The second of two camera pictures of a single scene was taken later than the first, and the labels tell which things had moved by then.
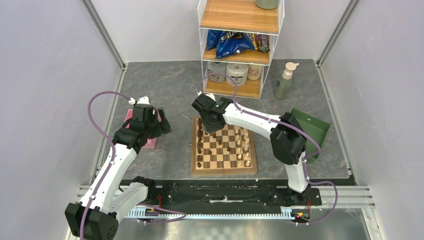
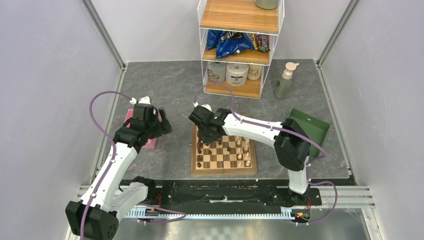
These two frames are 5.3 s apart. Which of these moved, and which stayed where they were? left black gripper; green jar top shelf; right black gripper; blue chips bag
Moved: right black gripper
Stayed: green jar top shelf; left black gripper; blue chips bag
